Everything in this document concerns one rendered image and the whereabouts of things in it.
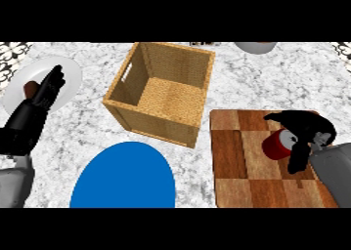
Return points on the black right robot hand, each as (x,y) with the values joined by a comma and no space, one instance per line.
(305,127)

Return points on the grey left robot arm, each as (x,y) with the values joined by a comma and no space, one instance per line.
(8,185)

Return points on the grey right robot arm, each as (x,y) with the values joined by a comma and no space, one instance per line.
(338,174)

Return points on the wooden cutting board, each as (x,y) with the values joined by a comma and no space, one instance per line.
(252,162)

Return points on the wooden box basket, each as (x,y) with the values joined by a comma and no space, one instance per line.
(160,94)

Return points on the grey round bowl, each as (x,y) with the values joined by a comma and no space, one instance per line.
(255,46)

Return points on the small dark object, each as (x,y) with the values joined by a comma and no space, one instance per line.
(205,43)

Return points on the blue oval placemat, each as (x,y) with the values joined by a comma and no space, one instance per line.
(125,177)

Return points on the white plate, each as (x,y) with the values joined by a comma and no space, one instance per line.
(70,78)

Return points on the brown food item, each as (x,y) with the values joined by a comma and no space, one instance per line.
(30,89)

